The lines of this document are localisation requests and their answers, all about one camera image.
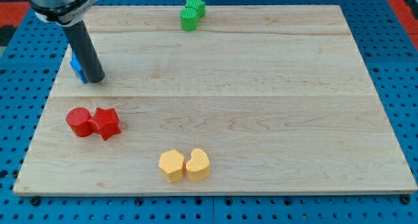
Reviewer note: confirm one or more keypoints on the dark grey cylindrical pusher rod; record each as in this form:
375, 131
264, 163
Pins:
83, 48

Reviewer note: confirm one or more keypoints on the red star block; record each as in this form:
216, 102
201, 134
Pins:
105, 122

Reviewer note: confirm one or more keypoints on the green star block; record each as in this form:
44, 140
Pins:
198, 6

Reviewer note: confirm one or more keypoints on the light wooden board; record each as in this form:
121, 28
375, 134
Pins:
278, 97

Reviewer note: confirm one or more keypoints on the blue block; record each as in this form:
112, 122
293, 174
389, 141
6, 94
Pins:
77, 69

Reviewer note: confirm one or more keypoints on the red cylinder block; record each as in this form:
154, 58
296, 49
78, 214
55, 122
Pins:
77, 119

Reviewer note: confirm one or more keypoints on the green cylinder block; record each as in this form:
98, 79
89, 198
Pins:
189, 19

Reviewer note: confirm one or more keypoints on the yellow hexagon block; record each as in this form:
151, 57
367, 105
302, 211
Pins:
172, 165

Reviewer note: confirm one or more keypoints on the yellow heart block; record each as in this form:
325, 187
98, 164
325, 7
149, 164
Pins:
198, 167

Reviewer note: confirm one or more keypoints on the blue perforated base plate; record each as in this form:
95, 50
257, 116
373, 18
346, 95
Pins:
386, 33

